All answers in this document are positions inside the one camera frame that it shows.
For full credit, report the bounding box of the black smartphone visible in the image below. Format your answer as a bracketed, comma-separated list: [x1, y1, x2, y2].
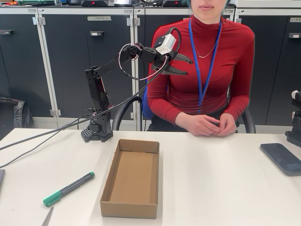
[260, 143, 301, 177]

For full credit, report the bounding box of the green marker pen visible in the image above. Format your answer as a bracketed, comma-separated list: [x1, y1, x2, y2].
[43, 171, 95, 208]

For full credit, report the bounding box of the person's right forearm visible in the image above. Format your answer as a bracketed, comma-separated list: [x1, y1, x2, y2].
[148, 96, 184, 125]

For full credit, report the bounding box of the person's left forearm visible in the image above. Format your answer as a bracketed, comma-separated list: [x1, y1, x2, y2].
[223, 94, 250, 118]

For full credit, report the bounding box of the person in red turtleneck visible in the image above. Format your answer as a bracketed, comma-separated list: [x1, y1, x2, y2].
[147, 0, 256, 132]

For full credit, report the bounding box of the person's right hand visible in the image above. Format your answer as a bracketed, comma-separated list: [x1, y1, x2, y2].
[175, 112, 223, 137]

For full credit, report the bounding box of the person's left hand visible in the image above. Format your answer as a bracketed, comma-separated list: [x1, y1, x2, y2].
[210, 113, 238, 138]

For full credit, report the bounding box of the dark-door metal cabinet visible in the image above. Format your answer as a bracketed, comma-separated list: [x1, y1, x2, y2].
[0, 7, 42, 129]
[37, 7, 136, 131]
[133, 7, 236, 131]
[235, 7, 301, 128]

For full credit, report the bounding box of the blue office chair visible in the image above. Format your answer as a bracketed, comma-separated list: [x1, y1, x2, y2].
[112, 80, 256, 134]

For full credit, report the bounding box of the black device with red triangle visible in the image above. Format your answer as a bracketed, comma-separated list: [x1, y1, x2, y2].
[162, 0, 190, 7]
[81, 0, 115, 7]

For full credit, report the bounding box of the green crate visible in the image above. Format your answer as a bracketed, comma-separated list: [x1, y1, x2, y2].
[18, 0, 56, 6]

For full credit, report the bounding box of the brown cardboard box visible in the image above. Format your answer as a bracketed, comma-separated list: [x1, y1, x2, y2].
[100, 138, 160, 219]

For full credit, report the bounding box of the black bag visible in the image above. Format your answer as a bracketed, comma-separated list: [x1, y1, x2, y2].
[0, 97, 34, 129]

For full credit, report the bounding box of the thin gold necklace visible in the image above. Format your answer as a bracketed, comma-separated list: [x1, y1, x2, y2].
[192, 39, 218, 59]

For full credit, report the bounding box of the white gripper camera box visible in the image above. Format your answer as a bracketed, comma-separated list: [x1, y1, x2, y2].
[155, 34, 177, 55]

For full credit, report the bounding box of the blue lanyard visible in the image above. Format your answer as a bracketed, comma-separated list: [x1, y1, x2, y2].
[189, 17, 222, 113]

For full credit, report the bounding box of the thick black camera cable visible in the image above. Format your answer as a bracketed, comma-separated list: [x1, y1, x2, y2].
[0, 27, 182, 151]

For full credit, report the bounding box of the red white servo wire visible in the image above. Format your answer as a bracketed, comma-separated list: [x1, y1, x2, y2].
[118, 43, 170, 81]

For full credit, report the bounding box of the thin grey power cable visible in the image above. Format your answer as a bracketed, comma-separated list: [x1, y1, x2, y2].
[0, 108, 94, 169]

